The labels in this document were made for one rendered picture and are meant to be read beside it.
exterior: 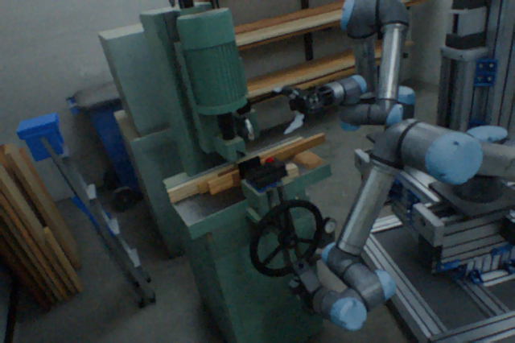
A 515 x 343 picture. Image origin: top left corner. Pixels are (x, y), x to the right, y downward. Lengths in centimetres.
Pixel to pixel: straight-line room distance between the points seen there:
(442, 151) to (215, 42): 71
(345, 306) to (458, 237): 62
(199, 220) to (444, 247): 85
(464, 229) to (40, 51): 314
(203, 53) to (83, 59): 238
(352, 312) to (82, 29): 305
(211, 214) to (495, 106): 106
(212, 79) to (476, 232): 104
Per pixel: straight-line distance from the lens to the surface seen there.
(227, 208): 129
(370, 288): 103
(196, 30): 120
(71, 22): 349
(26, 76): 354
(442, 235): 142
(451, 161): 91
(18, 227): 238
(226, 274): 145
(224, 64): 123
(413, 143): 95
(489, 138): 134
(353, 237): 107
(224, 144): 135
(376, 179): 103
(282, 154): 152
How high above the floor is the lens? 161
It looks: 29 degrees down
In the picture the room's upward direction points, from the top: 10 degrees counter-clockwise
